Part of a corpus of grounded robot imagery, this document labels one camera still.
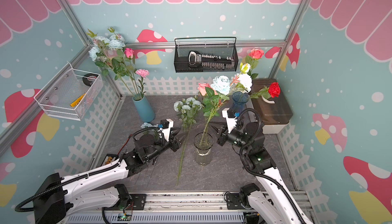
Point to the yellow tool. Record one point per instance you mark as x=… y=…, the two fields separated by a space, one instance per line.
x=77 y=101

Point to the coral pink rose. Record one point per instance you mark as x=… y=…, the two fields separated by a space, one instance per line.
x=252 y=61

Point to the bouquet in teal vase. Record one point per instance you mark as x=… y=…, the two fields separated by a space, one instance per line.
x=111 y=54

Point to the brown lid storage box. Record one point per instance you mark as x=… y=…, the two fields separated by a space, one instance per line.
x=275 y=112

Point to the bit set tool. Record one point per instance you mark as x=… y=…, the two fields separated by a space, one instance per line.
x=203 y=61

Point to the pale blue flower stem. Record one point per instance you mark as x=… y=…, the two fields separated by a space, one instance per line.
x=183 y=138

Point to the purple glass vase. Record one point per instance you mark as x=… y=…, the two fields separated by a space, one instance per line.
x=239 y=101

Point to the black tape roll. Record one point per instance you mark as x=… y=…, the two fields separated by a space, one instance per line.
x=89 y=79

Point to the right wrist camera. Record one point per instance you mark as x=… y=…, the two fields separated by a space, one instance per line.
x=231 y=118

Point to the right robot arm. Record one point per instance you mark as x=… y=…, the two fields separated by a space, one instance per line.
x=275 y=204

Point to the teal ceramic vase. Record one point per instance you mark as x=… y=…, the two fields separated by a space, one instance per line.
x=144 y=108

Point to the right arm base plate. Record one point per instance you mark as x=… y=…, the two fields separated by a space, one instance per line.
x=236 y=201

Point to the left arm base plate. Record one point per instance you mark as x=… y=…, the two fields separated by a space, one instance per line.
x=133 y=202

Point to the single blue flower stem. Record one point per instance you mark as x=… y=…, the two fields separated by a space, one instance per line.
x=146 y=125

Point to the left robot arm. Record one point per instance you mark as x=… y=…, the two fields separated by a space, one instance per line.
x=59 y=197

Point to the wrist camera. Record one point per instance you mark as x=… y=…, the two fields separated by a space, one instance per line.
x=231 y=118
x=165 y=127

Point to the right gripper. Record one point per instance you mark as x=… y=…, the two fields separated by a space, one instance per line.
x=224 y=135

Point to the red rose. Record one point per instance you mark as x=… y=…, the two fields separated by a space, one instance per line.
x=273 y=91

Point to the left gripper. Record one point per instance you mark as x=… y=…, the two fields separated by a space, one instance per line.
x=174 y=144

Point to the white wire basket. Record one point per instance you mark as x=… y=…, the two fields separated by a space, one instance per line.
x=57 y=95

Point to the pink roses stem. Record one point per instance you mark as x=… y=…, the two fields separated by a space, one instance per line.
x=202 y=88

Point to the black wire basket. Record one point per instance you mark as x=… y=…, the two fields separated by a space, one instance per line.
x=216 y=46

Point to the clear glass vase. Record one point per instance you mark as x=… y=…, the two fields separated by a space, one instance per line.
x=203 y=148

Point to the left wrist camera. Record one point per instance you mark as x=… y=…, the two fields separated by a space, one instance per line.
x=165 y=127

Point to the flowers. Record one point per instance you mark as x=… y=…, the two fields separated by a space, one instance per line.
x=225 y=87

